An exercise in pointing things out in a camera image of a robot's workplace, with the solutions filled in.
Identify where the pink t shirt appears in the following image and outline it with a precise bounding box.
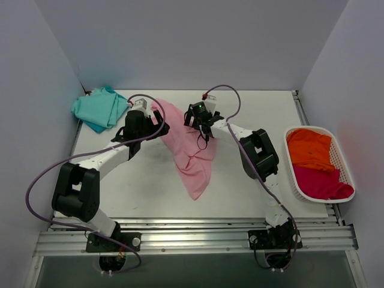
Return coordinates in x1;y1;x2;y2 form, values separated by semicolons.
151;98;217;200

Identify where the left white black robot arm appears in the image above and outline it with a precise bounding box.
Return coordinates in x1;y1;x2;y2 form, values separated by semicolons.
52;110;169;251

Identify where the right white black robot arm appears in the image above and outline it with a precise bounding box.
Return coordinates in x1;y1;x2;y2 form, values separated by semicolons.
184;101;290;248

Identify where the teal folded t shirt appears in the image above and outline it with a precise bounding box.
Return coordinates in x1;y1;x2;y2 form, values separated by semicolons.
71;86;130;134

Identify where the orange t shirt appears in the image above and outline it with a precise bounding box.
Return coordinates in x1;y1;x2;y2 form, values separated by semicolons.
286;128;335;172

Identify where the magenta t shirt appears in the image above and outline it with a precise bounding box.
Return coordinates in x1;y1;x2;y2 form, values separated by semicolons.
293;166;355;200

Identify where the white plastic basket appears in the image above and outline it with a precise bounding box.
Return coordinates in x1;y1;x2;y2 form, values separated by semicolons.
284;125;355;204

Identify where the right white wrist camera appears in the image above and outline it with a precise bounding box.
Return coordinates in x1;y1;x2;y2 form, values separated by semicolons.
202;94;217;114

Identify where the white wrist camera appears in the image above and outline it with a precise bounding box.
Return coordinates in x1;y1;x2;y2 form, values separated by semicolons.
202;94;217;114
131;98;148;112

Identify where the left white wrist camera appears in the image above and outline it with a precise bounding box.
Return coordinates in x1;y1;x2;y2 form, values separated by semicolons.
131;98;148;112

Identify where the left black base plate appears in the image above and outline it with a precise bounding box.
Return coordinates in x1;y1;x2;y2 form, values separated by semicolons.
85;231;142;253

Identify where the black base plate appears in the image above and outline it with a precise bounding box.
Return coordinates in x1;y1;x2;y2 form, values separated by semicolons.
85;231;142;253
247;227;296;250

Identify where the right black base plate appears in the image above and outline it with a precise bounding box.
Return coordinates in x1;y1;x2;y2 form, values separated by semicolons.
247;227;296;250

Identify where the aluminium rail frame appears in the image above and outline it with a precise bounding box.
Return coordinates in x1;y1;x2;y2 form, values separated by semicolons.
23;89;368;288

